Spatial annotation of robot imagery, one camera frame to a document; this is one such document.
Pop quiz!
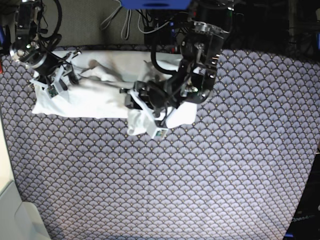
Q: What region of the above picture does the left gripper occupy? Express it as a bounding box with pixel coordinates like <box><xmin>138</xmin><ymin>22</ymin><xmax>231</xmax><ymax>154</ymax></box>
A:
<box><xmin>119</xmin><ymin>80</ymin><xmax>180</xmax><ymax>118</ymax></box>

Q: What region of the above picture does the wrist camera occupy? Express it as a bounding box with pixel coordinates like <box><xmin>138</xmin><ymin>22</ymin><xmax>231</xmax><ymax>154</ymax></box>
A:
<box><xmin>147</xmin><ymin>126</ymin><xmax>169</xmax><ymax>139</ymax></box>
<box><xmin>44</xmin><ymin>85</ymin><xmax>64</xmax><ymax>99</ymax></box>

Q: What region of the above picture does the patterned fan-print tablecloth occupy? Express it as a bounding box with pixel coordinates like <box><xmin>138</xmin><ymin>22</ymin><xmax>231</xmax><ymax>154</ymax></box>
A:
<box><xmin>0</xmin><ymin>50</ymin><xmax>320</xmax><ymax>240</ymax></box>

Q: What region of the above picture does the black box under table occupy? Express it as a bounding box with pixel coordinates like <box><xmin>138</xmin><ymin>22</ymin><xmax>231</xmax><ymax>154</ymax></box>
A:
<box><xmin>144</xmin><ymin>26</ymin><xmax>176</xmax><ymax>45</ymax></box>

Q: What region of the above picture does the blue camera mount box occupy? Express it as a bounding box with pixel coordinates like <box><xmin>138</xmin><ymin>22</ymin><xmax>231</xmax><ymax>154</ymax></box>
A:
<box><xmin>121</xmin><ymin>0</ymin><xmax>191</xmax><ymax>10</ymax></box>

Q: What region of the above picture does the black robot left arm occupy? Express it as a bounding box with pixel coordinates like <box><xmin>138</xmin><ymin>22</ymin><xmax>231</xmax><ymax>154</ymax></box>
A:
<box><xmin>123</xmin><ymin>0</ymin><xmax>238</xmax><ymax>117</ymax></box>

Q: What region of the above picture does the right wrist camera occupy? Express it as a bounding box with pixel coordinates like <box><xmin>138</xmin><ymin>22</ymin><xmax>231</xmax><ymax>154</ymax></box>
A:
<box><xmin>44</xmin><ymin>85</ymin><xmax>64</xmax><ymax>99</ymax></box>

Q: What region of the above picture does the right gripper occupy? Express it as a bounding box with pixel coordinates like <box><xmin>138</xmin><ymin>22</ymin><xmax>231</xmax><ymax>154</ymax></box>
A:
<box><xmin>9</xmin><ymin>41</ymin><xmax>79</xmax><ymax>92</ymax></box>

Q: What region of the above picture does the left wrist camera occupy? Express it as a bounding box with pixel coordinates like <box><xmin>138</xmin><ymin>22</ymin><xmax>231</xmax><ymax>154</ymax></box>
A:
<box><xmin>147</xmin><ymin>126</ymin><xmax>169</xmax><ymax>139</ymax></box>

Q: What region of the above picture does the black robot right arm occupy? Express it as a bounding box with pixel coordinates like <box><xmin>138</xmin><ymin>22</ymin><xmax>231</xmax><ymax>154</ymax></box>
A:
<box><xmin>9</xmin><ymin>0</ymin><xmax>79</xmax><ymax>94</ymax></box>

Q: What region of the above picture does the grey looped cable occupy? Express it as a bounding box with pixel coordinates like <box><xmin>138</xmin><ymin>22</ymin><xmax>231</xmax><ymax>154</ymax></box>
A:
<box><xmin>100</xmin><ymin>4</ymin><xmax>133</xmax><ymax>40</ymax></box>

